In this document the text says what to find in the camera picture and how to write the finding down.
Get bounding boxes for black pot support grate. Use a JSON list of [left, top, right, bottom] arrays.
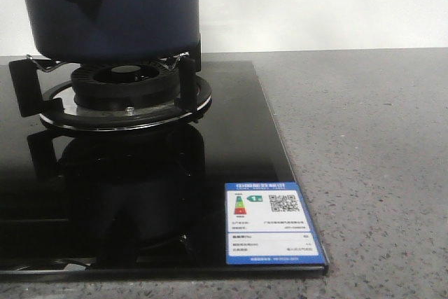
[[8, 45, 211, 133]]

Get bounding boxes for dark blue cooking pot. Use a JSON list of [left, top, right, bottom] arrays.
[[25, 0, 200, 63]]

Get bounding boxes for blue energy label sticker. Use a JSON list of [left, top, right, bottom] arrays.
[[225, 182, 326, 266]]

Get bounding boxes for black gas burner head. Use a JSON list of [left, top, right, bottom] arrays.
[[71, 62, 180, 111]]

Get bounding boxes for black glass gas stove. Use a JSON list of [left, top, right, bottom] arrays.
[[1, 61, 328, 281]]

